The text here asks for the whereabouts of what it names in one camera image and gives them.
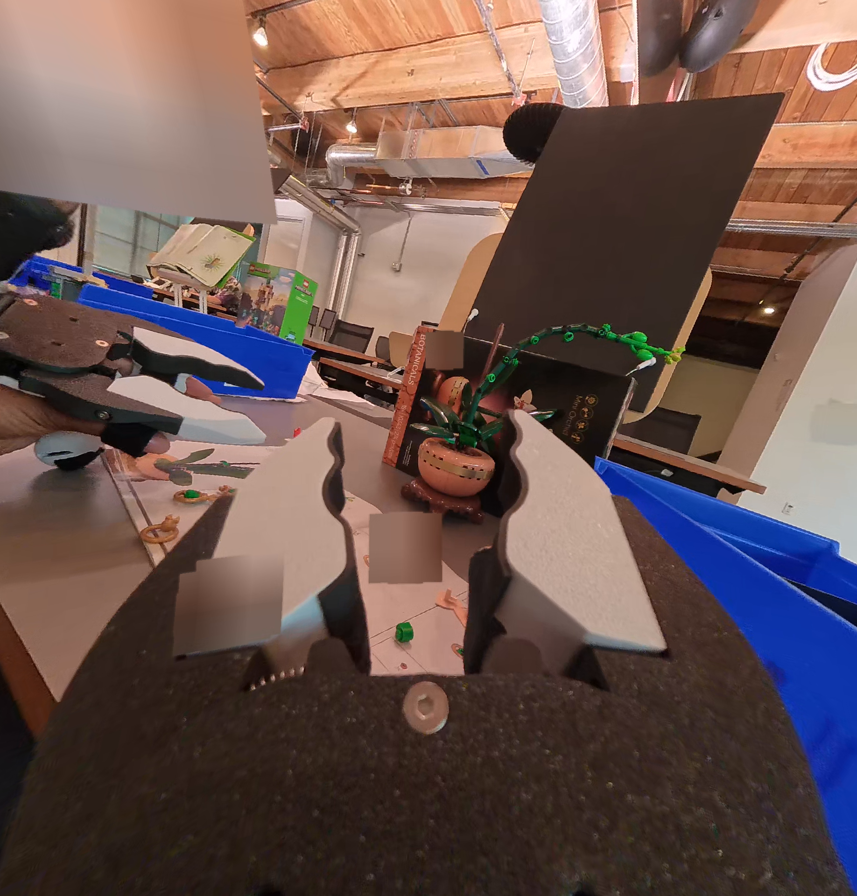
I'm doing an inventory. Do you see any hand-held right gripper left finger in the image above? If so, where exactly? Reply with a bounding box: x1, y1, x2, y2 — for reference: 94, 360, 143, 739
180, 418, 371, 676

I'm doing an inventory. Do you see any black pleated round shade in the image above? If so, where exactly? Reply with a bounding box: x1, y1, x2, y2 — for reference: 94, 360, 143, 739
502, 101, 566, 163

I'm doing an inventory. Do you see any black pendant lamp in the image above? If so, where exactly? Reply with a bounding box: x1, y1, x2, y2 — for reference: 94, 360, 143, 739
637, 0, 695, 77
681, 0, 760, 74

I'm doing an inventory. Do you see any black office chair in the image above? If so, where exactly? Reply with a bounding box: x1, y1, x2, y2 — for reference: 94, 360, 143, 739
327, 318, 377, 365

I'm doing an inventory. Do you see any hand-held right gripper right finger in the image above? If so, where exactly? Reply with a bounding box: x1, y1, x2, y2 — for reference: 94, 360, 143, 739
462, 409, 669, 678

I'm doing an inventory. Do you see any wooden background table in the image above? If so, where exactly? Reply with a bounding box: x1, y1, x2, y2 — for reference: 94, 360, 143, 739
611, 433, 767, 497

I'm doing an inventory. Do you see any open instruction booklet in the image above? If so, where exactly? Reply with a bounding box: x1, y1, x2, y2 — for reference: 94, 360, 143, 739
101, 441, 517, 676

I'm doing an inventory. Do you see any silver round air duct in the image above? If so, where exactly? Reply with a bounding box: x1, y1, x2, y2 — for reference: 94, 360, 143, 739
537, 0, 609, 111

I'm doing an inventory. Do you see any open illustrated book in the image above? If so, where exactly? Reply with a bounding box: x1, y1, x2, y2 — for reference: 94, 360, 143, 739
146, 223, 256, 289

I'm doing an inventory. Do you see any dark toy set box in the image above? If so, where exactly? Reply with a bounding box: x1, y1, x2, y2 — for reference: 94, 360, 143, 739
381, 324, 641, 491

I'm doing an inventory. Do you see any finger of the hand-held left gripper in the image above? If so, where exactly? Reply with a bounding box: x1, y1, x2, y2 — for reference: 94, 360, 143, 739
129, 324, 266, 392
106, 374, 270, 447

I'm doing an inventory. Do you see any white plastic bag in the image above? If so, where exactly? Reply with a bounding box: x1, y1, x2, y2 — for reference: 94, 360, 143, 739
299, 360, 396, 421

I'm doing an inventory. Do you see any rectangular metal air duct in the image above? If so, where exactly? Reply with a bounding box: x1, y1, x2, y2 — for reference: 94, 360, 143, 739
325, 125, 536, 182

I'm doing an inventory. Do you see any toy brick plant in pot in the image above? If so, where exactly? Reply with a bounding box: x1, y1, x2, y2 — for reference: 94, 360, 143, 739
400, 322, 687, 526

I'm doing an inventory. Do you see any green toy set box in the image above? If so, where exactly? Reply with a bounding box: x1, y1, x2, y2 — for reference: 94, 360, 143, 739
237, 262, 319, 346

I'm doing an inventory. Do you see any grey desk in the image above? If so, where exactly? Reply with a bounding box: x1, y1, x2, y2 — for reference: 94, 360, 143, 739
0, 388, 611, 739

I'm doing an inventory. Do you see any person's left hand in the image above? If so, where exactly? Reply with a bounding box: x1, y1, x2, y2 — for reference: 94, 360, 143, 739
0, 381, 172, 456

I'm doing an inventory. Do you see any black board panel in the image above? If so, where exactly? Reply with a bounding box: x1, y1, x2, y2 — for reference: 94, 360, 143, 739
464, 91, 787, 428

